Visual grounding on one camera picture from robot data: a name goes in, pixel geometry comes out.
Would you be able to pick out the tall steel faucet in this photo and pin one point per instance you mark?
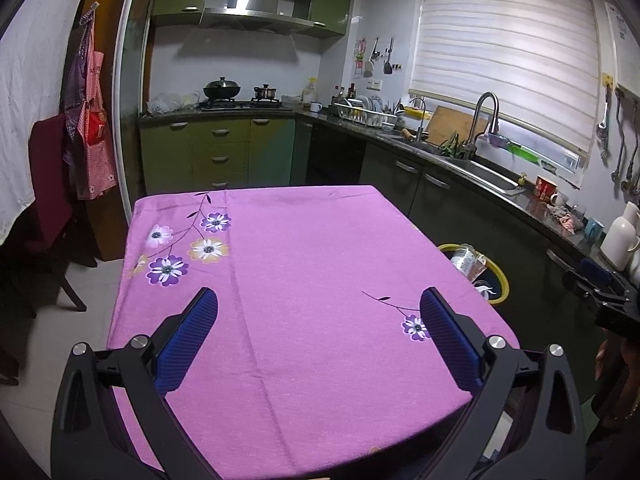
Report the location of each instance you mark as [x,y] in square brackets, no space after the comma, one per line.
[480,110]

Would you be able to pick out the red wall decoration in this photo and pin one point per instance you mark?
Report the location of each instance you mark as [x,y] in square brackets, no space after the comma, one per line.
[360,57]

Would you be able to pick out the small brass tap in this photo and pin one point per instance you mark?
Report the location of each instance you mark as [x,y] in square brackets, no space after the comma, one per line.
[523,179]

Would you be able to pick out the plastic jar with yellow lid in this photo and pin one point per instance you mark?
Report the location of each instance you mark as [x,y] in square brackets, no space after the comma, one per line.
[309,92]

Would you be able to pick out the teal cup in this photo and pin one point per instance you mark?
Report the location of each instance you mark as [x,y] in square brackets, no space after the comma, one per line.
[593,232]

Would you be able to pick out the pink floral tablecloth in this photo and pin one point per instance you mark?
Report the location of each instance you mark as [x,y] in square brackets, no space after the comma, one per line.
[310,285]

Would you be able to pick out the red checked apron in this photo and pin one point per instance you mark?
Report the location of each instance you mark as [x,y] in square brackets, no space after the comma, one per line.
[97,150]

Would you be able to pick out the cluster of sauce bottles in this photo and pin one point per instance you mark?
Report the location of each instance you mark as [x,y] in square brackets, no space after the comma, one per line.
[345,94]

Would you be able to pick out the steel pot with lid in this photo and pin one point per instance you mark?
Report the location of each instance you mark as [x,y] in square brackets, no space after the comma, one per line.
[265,93]

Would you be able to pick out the maroon chair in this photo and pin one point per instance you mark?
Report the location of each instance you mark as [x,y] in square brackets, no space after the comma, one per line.
[47,185]

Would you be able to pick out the purple sink caddy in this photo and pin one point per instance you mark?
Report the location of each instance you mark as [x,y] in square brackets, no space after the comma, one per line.
[495,141]

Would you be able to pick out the green plastic strip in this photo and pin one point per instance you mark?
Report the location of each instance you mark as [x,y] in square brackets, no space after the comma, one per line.
[524,153]

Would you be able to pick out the clear plastic water bottle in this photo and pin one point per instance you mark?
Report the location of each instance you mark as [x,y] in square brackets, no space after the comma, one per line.
[467,260]

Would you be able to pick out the white thermos jug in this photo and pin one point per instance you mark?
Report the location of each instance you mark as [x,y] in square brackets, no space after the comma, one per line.
[619,240]

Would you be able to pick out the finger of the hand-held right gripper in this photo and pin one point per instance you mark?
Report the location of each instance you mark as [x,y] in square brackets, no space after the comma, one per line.
[575,281]
[597,272]

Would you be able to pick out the white wall socket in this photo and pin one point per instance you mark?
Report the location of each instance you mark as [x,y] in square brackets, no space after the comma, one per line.
[375,85]

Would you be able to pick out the white enamel mug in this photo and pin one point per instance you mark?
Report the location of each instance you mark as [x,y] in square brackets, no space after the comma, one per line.
[315,107]

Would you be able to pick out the yellow plastic tray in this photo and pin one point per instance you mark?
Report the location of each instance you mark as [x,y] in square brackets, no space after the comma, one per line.
[416,112]

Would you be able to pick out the clear drinking glass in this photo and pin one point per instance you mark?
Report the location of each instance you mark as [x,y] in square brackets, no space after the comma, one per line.
[578,215]

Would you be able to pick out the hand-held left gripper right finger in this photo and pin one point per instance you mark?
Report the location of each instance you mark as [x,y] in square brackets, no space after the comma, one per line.
[450,340]

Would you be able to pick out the gas stove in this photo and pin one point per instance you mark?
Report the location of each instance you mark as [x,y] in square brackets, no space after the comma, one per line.
[245,105]

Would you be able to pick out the dish rack with dishes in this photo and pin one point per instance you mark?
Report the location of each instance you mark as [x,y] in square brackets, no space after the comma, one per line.
[365,112]

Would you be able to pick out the yellow-rimmed dark trash bin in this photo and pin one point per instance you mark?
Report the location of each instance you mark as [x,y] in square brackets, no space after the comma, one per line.
[504,287]

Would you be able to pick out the white window blind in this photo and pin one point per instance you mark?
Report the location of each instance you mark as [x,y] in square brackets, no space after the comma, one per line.
[500,50]

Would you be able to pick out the black wok with lid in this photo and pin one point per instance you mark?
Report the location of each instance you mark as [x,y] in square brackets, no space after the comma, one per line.
[221,90]

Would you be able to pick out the white hanging sheet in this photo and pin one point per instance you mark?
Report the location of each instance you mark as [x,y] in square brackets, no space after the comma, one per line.
[30,110]

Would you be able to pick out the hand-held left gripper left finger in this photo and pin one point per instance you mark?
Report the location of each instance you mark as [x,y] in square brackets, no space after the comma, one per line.
[187,340]

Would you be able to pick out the pink crumpled rag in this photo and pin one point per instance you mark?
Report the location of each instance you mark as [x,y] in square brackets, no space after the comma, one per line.
[566,222]

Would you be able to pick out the steel sink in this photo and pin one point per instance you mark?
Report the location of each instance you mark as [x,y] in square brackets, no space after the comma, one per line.
[480,172]

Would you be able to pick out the small steel faucet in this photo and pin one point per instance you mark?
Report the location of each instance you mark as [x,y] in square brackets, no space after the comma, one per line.
[424,115]

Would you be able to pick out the pile of plastic bags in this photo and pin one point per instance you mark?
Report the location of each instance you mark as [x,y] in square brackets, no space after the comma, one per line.
[172,102]

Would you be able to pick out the black kitchen countertop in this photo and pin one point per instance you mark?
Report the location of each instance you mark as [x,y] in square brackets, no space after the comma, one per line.
[380,136]

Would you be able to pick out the hanging white spatula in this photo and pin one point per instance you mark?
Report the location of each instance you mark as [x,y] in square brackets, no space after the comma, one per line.
[372,65]

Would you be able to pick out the purple checked apron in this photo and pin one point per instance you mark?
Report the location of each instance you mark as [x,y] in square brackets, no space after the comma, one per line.
[75,75]

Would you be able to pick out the wooden cutting board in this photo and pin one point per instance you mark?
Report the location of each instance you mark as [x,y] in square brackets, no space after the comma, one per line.
[450,125]

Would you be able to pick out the hanging steel ladle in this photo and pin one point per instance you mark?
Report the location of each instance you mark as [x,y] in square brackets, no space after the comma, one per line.
[620,150]
[631,160]
[603,130]

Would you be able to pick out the person's right forearm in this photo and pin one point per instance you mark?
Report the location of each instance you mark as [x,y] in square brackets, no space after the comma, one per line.
[615,442]

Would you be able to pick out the hanging black spatula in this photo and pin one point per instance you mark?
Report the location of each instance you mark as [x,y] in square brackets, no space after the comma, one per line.
[389,62]

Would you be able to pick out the wooden rolling pin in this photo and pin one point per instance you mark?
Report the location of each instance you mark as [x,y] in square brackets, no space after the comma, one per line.
[407,134]

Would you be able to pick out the green leafy vegetables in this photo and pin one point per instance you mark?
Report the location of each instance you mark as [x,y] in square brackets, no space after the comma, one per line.
[451,145]

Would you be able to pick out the person's right hand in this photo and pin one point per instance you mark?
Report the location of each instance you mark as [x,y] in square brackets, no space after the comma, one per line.
[617,375]

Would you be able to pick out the glass sliding door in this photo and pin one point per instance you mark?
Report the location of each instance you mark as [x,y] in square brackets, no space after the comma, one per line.
[132,110]

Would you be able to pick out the red printed mug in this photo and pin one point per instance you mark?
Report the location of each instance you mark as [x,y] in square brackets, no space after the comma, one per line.
[545,190]

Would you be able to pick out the white wall paper sheet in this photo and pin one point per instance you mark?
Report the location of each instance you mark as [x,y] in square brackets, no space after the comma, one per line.
[619,35]

